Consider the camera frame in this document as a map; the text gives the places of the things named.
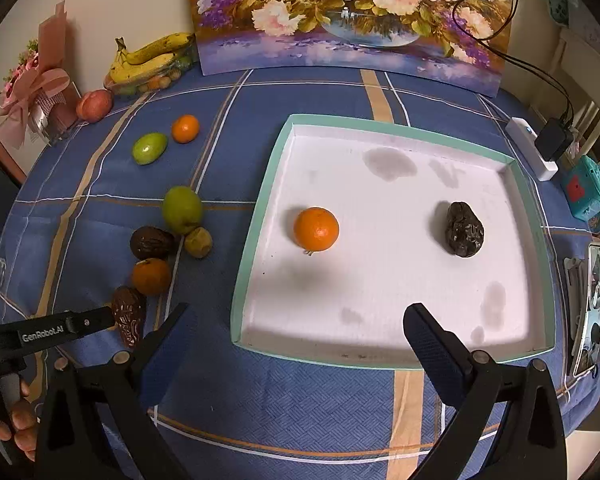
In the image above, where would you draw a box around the pink wrapped bouquet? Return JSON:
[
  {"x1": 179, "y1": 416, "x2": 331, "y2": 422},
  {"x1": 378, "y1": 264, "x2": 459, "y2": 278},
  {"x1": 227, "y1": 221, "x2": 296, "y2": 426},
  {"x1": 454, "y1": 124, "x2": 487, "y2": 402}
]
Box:
[{"x1": 0, "y1": 2, "x2": 83, "y2": 148}]

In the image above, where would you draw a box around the white plastic holder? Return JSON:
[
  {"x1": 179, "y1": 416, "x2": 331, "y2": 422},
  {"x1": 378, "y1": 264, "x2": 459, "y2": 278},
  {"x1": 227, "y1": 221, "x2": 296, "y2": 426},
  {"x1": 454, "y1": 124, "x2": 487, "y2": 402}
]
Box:
[{"x1": 564, "y1": 257, "x2": 590, "y2": 377}]

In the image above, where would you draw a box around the brown wrinkled date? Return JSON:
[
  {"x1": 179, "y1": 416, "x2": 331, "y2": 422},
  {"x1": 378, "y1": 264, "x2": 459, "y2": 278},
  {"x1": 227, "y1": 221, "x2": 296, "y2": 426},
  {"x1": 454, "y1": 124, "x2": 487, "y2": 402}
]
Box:
[{"x1": 111, "y1": 286, "x2": 147, "y2": 348}]

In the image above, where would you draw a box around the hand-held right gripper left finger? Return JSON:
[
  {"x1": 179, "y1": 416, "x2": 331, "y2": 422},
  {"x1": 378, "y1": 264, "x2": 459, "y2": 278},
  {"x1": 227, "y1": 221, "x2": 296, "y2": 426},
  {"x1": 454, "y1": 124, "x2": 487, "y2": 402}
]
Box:
[{"x1": 35, "y1": 302, "x2": 198, "y2": 480}]

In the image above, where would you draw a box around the small orange tangerine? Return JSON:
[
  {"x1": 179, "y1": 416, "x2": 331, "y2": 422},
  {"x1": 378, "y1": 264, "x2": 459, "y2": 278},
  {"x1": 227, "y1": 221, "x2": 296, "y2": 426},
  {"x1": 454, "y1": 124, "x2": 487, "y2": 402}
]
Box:
[{"x1": 172, "y1": 114, "x2": 201, "y2": 144}]

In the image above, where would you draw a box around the red peach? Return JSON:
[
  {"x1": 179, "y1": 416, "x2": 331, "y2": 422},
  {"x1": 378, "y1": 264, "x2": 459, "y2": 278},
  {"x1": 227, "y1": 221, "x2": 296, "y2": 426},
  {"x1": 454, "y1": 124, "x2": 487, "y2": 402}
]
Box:
[{"x1": 76, "y1": 89, "x2": 114, "y2": 123}]

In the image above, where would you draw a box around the black charger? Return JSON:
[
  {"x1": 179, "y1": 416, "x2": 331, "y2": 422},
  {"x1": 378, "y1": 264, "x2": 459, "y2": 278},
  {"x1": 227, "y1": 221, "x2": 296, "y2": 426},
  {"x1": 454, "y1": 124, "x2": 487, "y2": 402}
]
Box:
[{"x1": 536, "y1": 118, "x2": 576, "y2": 162}]

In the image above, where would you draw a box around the person's left hand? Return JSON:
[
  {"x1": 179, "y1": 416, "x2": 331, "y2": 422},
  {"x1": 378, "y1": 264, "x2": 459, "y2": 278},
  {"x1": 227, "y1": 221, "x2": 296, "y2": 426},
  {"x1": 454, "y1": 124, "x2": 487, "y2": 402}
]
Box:
[{"x1": 0, "y1": 380, "x2": 41, "y2": 462}]

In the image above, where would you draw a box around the clear fruit container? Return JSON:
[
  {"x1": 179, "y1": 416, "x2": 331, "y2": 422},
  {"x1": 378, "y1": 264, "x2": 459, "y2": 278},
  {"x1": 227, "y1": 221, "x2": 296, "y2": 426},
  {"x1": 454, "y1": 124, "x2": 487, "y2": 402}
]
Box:
[{"x1": 104, "y1": 52, "x2": 198, "y2": 97}]

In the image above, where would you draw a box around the black wrinkled fruit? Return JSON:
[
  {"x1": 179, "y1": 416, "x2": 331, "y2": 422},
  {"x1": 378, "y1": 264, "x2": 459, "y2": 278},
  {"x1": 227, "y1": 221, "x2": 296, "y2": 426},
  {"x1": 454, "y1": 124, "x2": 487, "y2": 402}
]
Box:
[{"x1": 444, "y1": 201, "x2": 485, "y2": 258}]

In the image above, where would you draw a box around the white power strip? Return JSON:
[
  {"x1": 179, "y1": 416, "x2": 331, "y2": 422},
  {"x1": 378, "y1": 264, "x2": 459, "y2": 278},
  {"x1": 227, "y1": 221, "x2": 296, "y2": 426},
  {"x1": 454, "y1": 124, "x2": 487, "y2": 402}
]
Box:
[{"x1": 505, "y1": 117, "x2": 559, "y2": 181}]

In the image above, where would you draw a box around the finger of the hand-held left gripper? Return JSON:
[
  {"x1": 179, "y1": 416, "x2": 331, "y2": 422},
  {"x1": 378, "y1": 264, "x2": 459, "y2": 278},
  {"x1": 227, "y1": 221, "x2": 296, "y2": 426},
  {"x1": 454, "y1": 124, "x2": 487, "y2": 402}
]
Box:
[{"x1": 74, "y1": 306, "x2": 116, "y2": 335}]

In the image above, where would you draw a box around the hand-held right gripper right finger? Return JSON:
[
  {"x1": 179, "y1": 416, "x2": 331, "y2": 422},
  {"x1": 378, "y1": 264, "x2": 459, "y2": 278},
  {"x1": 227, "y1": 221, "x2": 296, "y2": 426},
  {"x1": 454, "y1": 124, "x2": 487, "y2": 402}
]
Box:
[{"x1": 403, "y1": 302, "x2": 567, "y2": 480}]

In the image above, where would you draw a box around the small yellow-brown fruit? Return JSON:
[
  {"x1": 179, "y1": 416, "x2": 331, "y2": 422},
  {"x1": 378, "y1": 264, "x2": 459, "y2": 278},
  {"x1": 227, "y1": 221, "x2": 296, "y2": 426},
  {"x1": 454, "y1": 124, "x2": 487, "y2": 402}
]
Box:
[{"x1": 184, "y1": 227, "x2": 213, "y2": 259}]

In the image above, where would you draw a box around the round brown wrinkled fruit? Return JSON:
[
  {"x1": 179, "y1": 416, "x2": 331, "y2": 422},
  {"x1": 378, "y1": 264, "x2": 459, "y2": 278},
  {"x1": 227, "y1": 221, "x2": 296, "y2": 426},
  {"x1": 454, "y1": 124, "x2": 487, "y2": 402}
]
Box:
[{"x1": 130, "y1": 226, "x2": 177, "y2": 261}]

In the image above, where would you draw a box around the printed picture card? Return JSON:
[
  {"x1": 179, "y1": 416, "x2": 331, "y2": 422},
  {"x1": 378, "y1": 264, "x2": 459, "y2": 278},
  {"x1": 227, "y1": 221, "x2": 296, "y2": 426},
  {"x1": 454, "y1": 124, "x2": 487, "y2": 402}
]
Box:
[{"x1": 574, "y1": 242, "x2": 600, "y2": 378}]

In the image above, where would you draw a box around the banana bunch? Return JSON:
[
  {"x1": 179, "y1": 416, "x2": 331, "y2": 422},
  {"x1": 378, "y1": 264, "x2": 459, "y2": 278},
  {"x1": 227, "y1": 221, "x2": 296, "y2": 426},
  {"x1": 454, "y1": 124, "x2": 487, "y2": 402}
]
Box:
[{"x1": 109, "y1": 32, "x2": 197, "y2": 86}]

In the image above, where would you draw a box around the blue plaid tablecloth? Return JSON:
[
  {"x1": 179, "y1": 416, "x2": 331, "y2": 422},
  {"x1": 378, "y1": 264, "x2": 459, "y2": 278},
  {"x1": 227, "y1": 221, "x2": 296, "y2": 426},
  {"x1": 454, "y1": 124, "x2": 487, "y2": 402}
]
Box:
[{"x1": 0, "y1": 67, "x2": 600, "y2": 480}]

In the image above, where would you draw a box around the teal toy box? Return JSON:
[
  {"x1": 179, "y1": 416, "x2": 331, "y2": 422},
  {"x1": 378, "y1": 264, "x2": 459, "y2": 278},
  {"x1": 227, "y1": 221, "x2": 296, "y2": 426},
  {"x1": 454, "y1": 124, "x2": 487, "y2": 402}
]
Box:
[{"x1": 562, "y1": 155, "x2": 600, "y2": 221}]

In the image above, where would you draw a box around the large green fruit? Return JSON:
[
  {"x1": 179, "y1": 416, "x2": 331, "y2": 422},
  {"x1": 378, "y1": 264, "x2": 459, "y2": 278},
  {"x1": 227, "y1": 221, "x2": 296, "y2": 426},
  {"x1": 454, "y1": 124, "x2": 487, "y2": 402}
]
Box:
[{"x1": 161, "y1": 186, "x2": 204, "y2": 235}]

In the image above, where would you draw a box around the black cable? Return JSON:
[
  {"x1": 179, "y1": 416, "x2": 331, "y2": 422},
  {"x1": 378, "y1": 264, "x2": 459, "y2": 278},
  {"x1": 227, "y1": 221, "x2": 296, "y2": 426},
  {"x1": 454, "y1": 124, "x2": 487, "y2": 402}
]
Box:
[
  {"x1": 480, "y1": 37, "x2": 567, "y2": 123},
  {"x1": 451, "y1": 0, "x2": 576, "y2": 123}
]

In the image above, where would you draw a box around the small green fruit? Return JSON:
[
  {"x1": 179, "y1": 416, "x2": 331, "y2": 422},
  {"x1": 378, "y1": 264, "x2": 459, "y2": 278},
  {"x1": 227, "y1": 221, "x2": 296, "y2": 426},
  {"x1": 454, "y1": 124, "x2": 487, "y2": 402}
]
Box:
[{"x1": 132, "y1": 132, "x2": 169, "y2": 165}]

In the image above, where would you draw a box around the flower painting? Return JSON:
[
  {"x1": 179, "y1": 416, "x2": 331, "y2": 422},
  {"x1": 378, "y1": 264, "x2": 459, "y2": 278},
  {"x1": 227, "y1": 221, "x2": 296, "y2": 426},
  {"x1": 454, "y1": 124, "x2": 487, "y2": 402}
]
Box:
[{"x1": 185, "y1": 0, "x2": 515, "y2": 98}]

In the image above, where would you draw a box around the white tray with teal rim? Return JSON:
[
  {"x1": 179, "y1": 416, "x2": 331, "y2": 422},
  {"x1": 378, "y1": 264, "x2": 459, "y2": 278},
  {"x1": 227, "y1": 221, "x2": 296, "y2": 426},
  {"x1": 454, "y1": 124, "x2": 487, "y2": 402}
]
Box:
[{"x1": 230, "y1": 114, "x2": 555, "y2": 372}]

